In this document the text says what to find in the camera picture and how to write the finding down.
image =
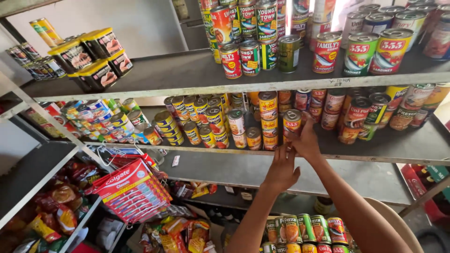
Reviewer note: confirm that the person's right hand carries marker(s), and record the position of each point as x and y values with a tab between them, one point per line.
309	142

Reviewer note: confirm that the person's left hand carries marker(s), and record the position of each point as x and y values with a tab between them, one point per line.
279	174

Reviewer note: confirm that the person's right fingers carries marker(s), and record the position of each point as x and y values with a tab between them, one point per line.
299	138

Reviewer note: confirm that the orange yellow label tin can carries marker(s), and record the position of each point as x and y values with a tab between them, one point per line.
291	123

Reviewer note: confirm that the stack of orange label cans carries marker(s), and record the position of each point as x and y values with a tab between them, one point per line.
269	119

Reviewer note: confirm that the small orange tin can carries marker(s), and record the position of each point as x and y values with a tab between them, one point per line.
253	138

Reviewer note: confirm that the white label tin can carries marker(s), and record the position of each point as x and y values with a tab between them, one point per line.
236	121
240	140

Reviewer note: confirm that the glass jar with label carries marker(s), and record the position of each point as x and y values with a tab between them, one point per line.
322	205

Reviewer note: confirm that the group of assorted food cans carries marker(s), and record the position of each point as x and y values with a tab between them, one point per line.
372	109

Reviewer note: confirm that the olive green tin can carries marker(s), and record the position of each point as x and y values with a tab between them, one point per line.
289	54

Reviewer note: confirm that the green label sardine can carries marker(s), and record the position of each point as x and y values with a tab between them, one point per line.
270	55

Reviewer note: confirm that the red fish label can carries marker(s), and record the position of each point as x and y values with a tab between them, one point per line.
327	53

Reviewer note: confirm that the tray of green red cans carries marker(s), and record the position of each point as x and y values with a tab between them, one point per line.
306	232

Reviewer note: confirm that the red green label can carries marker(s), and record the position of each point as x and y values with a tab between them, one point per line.
249	59

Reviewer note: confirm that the red label sardine can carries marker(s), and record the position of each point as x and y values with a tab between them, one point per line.
231	62

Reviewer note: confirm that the green tomato label can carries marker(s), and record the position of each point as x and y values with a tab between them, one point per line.
360	55

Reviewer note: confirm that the group of yellow label cans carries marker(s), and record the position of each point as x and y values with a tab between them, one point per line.
197	119

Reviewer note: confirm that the row of small sachet packets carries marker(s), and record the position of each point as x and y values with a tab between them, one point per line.
191	189

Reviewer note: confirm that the small white paper tag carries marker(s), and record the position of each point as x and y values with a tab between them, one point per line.
175	160

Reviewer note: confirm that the beige plastic chair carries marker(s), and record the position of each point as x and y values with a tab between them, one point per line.
397	218

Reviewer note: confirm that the red bottle crate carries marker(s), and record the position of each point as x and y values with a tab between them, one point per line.
418	186

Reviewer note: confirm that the stack of mixed sardine cans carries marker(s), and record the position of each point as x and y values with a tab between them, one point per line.
246	21

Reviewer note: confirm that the grey metal shelf rack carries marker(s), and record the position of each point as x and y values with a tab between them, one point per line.
175	72

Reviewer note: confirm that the green carton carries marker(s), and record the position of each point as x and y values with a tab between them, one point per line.
439	174

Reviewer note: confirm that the pile of yellow snack bags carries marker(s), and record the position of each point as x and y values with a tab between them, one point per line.
179	233

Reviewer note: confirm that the group of silver top cans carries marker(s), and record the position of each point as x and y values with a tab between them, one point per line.
407	21

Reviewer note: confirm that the red toothbrush card pack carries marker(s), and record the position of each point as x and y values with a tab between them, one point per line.
132	191

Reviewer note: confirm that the black tin with yellow lid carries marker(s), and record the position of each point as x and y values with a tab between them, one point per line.
100	75
74	80
121	63
103	42
72	56

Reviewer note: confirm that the heap of blue white cans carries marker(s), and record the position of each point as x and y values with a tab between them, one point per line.
102	121

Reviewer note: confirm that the white plastic packets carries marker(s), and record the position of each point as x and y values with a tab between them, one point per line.
107	232

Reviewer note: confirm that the stack of red flat packets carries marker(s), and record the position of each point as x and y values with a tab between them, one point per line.
45	117

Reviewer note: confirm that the heap of snack packets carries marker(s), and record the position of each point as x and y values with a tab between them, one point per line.
52	207

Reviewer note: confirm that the row of small dark cans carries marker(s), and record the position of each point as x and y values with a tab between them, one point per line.
35	63

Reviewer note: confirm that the tall yellow can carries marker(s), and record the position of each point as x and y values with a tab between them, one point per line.
45	31

